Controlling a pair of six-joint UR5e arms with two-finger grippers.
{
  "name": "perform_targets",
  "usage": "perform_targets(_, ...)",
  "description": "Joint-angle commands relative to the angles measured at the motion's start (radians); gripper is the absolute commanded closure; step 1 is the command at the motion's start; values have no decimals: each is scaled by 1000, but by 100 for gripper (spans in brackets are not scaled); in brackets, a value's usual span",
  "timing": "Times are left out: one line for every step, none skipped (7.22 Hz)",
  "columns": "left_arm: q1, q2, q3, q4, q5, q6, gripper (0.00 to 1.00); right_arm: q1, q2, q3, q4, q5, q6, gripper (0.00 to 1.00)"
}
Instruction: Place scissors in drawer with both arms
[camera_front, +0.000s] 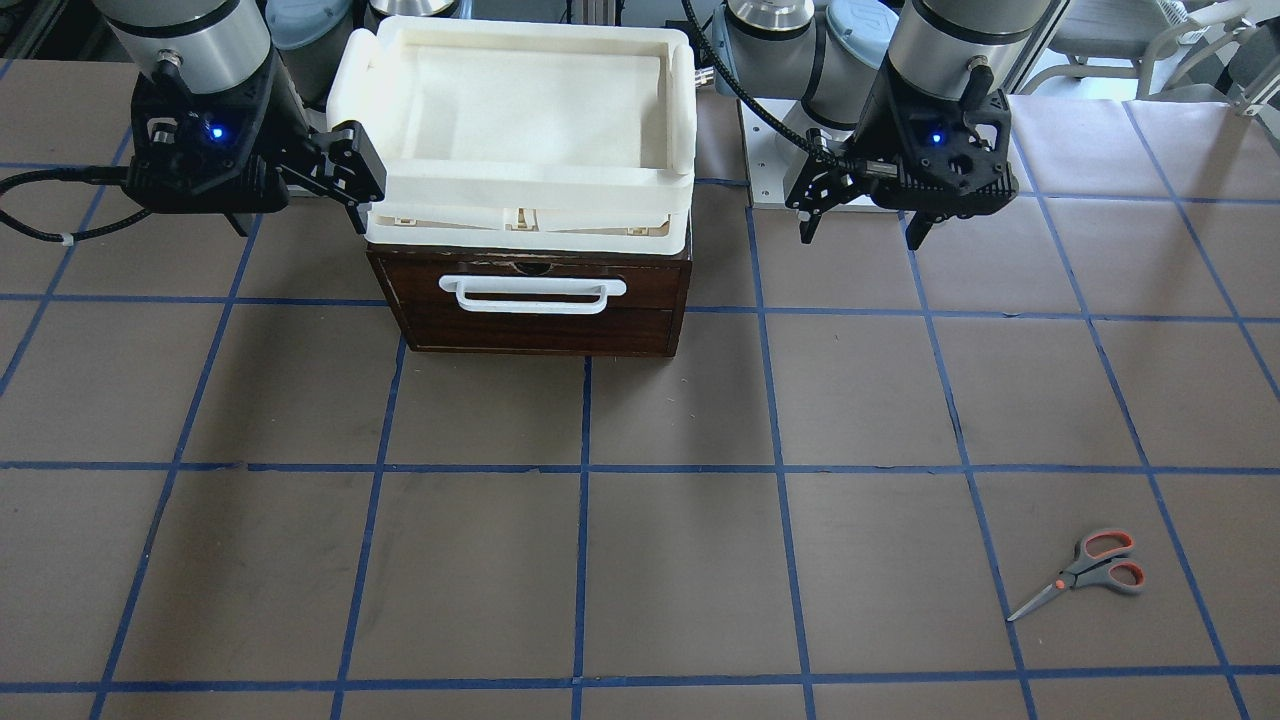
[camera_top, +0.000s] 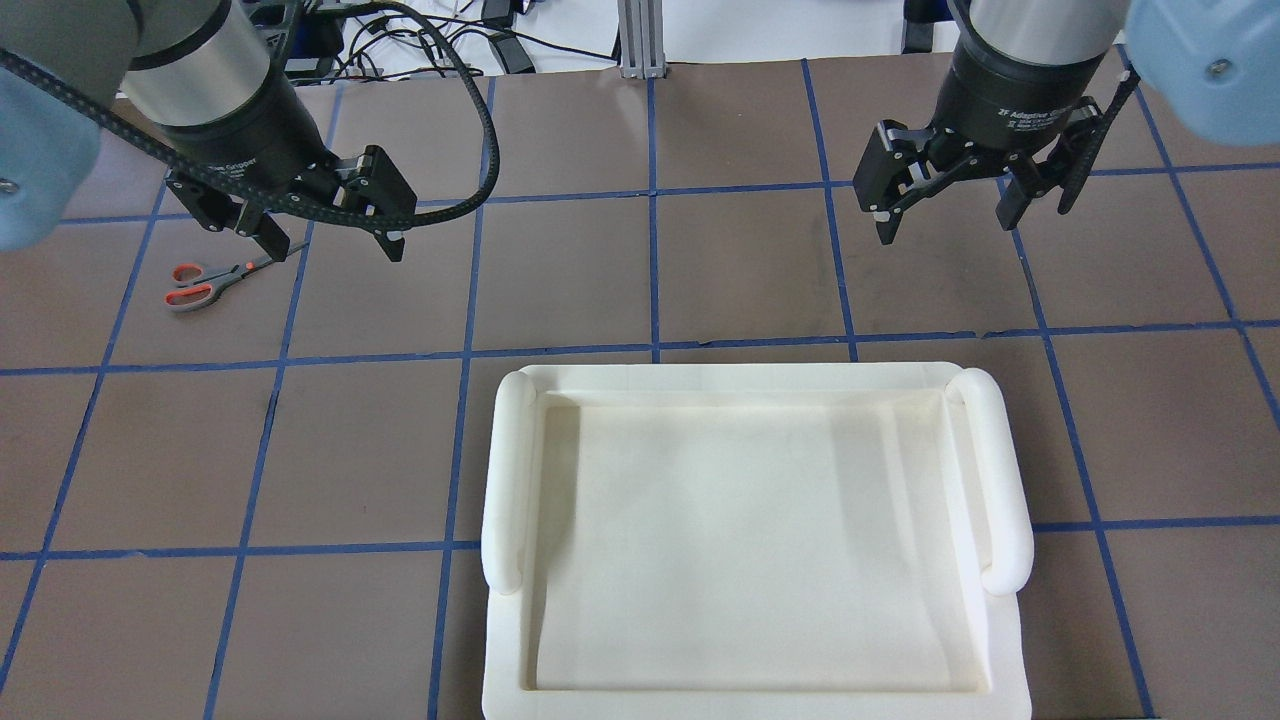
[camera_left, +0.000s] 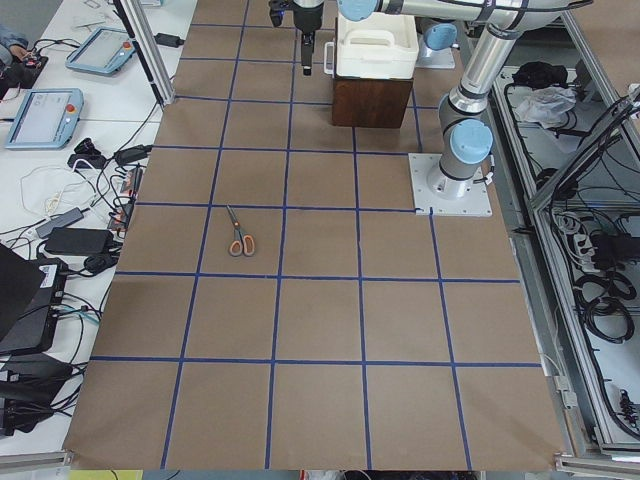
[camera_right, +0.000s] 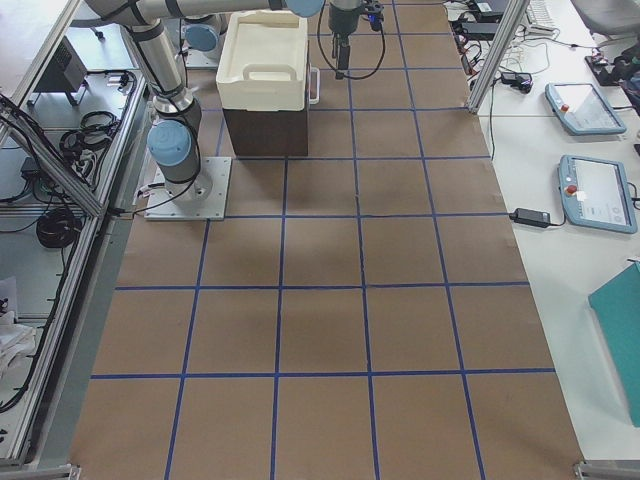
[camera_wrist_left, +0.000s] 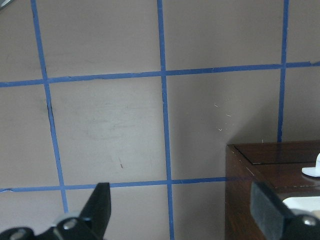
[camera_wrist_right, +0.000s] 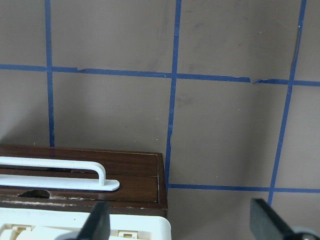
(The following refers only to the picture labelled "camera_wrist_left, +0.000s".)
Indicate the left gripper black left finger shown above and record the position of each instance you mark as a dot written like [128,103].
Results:
[96,212]

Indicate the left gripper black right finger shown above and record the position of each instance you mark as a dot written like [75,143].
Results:
[269,212]

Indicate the dark wooden drawer cabinet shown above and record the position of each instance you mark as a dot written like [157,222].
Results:
[279,166]

